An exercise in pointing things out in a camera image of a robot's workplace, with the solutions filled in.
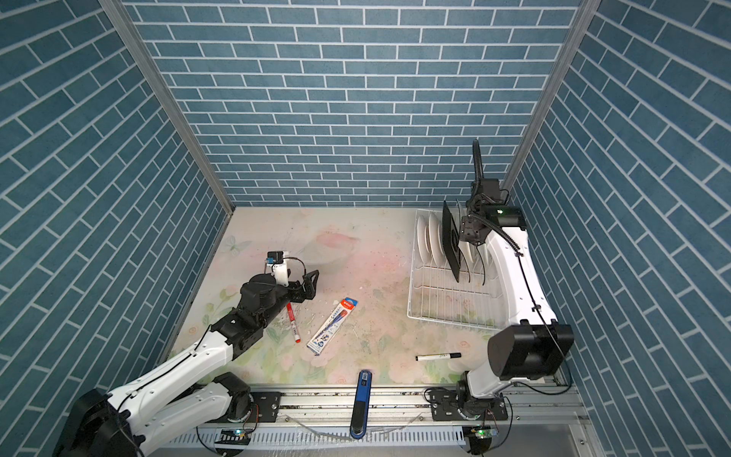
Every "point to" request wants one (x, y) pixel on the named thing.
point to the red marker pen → (292, 318)
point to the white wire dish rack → (434, 292)
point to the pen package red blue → (327, 330)
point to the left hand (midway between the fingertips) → (307, 272)
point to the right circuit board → (484, 433)
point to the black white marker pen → (438, 356)
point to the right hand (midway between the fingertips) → (481, 227)
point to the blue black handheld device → (362, 404)
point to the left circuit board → (235, 437)
